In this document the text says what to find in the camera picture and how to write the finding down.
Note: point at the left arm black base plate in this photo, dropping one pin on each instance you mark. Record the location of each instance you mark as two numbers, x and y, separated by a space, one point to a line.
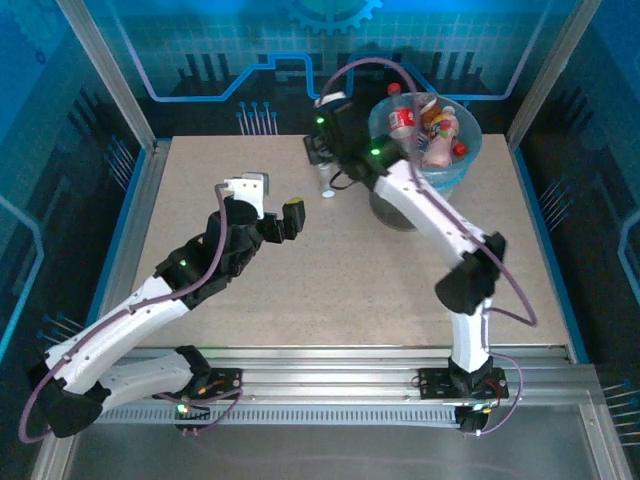
230 380

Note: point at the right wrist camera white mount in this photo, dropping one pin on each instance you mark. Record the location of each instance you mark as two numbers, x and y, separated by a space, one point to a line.
330 99

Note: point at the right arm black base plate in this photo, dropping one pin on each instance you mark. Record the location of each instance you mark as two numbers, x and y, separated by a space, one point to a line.
430 385

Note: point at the aluminium frame post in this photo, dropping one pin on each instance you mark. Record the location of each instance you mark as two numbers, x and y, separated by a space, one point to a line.
560 50
117 85

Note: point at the black connector box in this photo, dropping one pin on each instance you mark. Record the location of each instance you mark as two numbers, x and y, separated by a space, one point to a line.
187 427
470 422

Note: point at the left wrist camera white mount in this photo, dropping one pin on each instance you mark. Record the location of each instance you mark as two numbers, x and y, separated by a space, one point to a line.
245 192

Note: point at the aluminium front beam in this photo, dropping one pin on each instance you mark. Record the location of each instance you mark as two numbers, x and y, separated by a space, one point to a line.
325 380

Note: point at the grey metal front panel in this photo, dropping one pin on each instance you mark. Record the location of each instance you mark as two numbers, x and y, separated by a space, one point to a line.
325 455

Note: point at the right black connector box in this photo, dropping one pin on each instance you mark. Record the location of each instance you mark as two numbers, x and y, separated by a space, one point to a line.
470 422

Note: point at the grey bin blue liner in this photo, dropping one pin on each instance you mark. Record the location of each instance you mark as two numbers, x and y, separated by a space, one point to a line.
387 212

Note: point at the clear bottle white label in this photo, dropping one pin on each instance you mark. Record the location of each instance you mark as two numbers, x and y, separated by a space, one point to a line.
327 180

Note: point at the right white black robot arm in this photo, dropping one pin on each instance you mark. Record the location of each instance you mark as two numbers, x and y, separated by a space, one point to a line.
425 210

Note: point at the aluminium side rail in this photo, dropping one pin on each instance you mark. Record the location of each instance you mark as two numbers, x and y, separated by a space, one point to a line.
145 200

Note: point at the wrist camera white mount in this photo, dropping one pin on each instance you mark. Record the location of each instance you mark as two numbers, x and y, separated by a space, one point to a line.
330 99
245 192

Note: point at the left black connector box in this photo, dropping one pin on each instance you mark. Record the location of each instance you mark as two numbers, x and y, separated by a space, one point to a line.
187 427

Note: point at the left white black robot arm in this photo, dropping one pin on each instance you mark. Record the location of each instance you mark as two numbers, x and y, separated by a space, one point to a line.
125 325

